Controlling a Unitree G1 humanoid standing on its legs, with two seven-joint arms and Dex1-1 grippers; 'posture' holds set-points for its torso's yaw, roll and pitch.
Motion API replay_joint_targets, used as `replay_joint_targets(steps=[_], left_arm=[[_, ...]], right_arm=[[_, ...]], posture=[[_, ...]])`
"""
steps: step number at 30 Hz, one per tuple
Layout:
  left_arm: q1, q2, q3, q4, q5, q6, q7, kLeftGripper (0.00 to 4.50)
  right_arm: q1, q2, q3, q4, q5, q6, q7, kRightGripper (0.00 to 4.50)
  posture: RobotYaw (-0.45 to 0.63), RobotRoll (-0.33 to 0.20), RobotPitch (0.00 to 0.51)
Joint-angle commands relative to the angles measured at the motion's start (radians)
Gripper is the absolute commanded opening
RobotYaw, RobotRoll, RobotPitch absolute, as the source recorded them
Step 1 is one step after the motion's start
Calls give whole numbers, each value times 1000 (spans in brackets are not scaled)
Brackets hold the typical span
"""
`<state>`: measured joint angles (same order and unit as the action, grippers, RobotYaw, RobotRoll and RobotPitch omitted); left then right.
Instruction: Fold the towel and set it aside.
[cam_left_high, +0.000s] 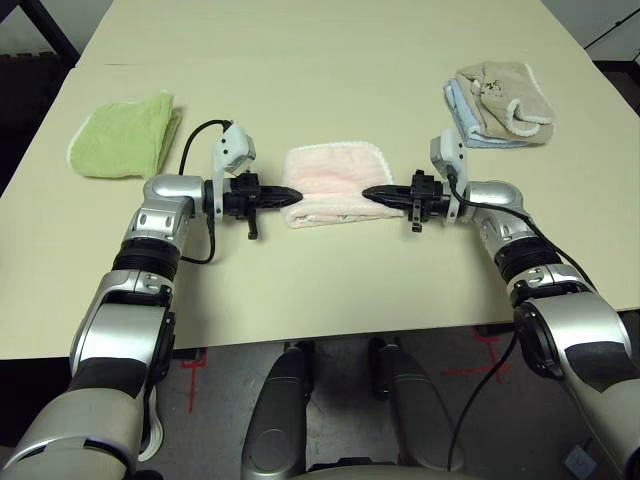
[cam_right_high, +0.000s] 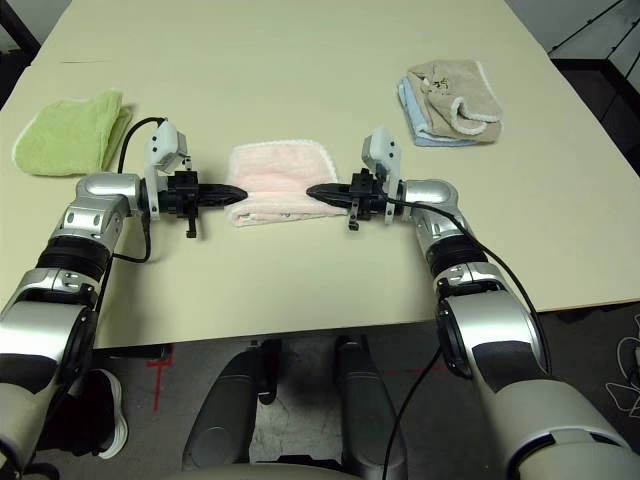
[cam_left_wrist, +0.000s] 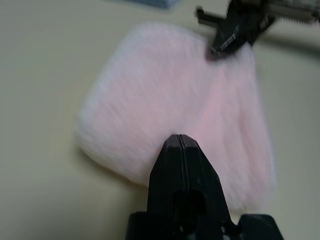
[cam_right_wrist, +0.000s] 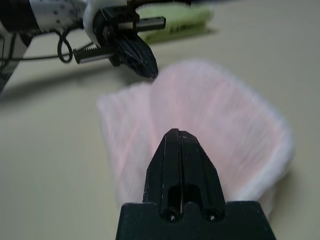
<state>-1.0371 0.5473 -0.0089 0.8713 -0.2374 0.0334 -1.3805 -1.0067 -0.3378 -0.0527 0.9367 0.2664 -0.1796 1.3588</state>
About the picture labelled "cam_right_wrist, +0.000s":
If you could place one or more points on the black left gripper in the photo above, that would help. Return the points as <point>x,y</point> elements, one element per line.
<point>112,27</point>

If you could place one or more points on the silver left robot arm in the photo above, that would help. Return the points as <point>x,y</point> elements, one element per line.
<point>57,12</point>

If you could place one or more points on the pink terry towel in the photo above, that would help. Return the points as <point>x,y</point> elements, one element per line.
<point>212,112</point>

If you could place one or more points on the green folded towel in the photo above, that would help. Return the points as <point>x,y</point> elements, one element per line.
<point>185,20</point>

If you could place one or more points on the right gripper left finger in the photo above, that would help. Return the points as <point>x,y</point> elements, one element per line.
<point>162,170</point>

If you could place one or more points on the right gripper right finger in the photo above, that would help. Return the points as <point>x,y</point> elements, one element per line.
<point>197,170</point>

